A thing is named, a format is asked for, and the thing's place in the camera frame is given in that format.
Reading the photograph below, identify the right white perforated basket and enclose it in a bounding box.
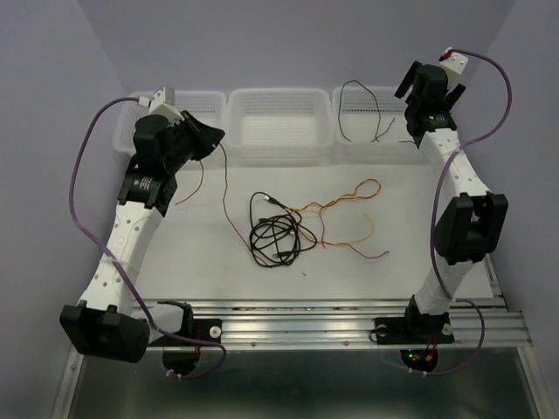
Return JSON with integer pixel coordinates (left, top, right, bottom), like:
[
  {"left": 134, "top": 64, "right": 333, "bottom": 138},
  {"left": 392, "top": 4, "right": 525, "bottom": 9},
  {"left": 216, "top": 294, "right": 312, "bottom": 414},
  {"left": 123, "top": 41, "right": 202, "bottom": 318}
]
[{"left": 332, "top": 81, "right": 427, "bottom": 164}]

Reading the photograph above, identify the white perforated basket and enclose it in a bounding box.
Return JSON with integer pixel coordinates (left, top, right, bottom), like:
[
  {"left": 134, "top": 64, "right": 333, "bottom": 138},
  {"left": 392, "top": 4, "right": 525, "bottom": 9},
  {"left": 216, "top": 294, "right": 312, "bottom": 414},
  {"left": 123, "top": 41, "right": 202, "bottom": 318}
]
[
  {"left": 113, "top": 91, "right": 226, "bottom": 156},
  {"left": 224, "top": 88, "right": 334, "bottom": 166},
  {"left": 332, "top": 81, "right": 427, "bottom": 164}
]

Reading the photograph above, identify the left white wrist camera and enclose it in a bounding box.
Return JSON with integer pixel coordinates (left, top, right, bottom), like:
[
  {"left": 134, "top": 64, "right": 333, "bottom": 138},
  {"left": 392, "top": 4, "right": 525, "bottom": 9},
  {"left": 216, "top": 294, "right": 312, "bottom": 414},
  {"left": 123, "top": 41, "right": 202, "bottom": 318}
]
[{"left": 137, "top": 86, "right": 184, "bottom": 125}]

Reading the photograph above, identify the dark red thin wire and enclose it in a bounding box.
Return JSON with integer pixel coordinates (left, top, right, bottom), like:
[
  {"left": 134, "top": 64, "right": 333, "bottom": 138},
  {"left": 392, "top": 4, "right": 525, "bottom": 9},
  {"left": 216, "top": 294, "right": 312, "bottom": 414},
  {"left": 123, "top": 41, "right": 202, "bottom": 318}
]
[{"left": 174, "top": 143, "right": 254, "bottom": 252}]

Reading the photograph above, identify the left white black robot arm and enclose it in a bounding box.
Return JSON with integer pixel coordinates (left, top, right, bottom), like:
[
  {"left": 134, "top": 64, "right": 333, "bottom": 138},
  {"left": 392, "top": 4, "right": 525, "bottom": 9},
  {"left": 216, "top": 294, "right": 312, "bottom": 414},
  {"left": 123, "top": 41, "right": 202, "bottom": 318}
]
[{"left": 59, "top": 111, "right": 225, "bottom": 363}]

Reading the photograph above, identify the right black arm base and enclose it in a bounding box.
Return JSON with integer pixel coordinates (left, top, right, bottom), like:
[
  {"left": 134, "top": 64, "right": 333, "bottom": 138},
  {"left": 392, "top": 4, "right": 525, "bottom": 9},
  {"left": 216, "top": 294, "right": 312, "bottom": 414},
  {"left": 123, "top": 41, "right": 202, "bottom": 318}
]
[{"left": 369, "top": 297, "right": 455, "bottom": 374}]

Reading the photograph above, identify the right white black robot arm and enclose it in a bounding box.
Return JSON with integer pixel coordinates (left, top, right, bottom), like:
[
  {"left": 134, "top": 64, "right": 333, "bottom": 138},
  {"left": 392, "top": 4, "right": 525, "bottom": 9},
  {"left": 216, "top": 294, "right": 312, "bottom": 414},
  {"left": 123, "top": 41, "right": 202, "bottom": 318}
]
[{"left": 377, "top": 59, "right": 508, "bottom": 345}]

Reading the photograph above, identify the left white perforated basket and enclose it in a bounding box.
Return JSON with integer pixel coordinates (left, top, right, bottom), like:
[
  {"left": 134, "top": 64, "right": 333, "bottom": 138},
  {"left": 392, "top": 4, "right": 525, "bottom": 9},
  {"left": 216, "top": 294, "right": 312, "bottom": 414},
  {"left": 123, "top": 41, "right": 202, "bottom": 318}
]
[{"left": 113, "top": 91, "right": 226, "bottom": 156}]

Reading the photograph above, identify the orange yellow thin wire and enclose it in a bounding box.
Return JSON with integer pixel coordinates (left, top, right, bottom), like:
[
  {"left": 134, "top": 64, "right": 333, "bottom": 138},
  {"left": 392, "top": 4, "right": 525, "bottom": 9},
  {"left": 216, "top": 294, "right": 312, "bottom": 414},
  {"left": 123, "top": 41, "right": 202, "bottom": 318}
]
[{"left": 287, "top": 177, "right": 392, "bottom": 263}]

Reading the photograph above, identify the dark brown thin wire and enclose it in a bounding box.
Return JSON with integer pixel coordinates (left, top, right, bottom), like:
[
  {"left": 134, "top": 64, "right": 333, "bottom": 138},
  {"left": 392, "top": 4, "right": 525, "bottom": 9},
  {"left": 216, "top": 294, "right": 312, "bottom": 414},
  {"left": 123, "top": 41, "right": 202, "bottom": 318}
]
[{"left": 338, "top": 79, "right": 414, "bottom": 144}]

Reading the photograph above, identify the middle white perforated basket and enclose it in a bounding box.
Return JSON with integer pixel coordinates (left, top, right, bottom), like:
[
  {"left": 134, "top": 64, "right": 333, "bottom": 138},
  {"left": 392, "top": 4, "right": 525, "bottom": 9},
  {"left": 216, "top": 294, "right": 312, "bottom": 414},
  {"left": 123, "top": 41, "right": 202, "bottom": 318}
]
[{"left": 224, "top": 88, "right": 334, "bottom": 166}]

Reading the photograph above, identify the aluminium extrusion rail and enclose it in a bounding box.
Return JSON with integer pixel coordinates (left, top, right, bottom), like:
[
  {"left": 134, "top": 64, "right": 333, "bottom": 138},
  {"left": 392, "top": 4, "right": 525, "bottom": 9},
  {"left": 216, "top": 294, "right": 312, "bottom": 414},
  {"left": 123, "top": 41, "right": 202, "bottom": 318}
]
[{"left": 130, "top": 299, "right": 534, "bottom": 350}]

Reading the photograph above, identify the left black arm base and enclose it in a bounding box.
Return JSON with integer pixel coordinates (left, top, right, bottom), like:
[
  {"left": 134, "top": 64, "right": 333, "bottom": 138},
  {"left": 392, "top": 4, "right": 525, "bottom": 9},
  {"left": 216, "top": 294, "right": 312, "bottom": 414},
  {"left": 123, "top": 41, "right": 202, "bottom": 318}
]
[{"left": 148, "top": 300, "right": 227, "bottom": 381}]

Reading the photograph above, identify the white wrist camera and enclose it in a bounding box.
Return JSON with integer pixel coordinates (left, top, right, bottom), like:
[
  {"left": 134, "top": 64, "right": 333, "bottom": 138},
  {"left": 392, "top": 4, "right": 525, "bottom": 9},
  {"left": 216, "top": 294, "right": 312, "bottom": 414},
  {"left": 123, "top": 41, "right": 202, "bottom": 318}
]
[
  {"left": 438, "top": 47, "right": 469, "bottom": 87},
  {"left": 137, "top": 86, "right": 184, "bottom": 125}
]

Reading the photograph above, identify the black usb cable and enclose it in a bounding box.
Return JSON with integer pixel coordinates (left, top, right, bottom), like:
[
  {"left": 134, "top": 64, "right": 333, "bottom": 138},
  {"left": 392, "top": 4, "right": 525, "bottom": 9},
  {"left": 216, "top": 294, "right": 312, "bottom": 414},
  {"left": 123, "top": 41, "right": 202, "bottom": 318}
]
[{"left": 247, "top": 190, "right": 319, "bottom": 267}]

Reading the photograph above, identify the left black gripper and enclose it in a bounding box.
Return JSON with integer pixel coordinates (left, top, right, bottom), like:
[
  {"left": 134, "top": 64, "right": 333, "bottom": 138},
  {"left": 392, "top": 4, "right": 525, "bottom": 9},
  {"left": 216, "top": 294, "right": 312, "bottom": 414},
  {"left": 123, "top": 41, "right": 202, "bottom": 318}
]
[{"left": 164, "top": 110, "right": 224, "bottom": 173}]

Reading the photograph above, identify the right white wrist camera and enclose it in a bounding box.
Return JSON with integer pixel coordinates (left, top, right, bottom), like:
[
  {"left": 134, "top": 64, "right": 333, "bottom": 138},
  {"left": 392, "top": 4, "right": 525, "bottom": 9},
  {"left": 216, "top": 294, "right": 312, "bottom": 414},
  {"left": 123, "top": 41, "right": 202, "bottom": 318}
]
[{"left": 438, "top": 47, "right": 469, "bottom": 87}]

